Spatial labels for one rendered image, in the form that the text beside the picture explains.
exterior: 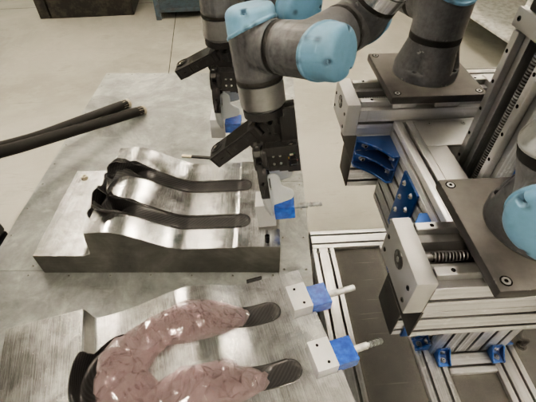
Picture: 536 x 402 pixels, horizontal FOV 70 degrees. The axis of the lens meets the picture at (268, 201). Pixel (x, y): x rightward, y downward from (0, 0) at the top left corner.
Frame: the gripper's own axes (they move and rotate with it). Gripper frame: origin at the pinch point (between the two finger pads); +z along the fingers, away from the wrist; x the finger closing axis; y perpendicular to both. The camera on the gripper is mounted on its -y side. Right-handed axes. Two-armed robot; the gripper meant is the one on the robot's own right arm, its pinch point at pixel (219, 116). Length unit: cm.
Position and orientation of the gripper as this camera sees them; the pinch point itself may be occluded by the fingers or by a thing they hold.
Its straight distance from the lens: 98.2
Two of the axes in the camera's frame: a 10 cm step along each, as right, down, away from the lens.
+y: 10.0, 0.0, 0.0
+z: 0.0, 7.0, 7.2
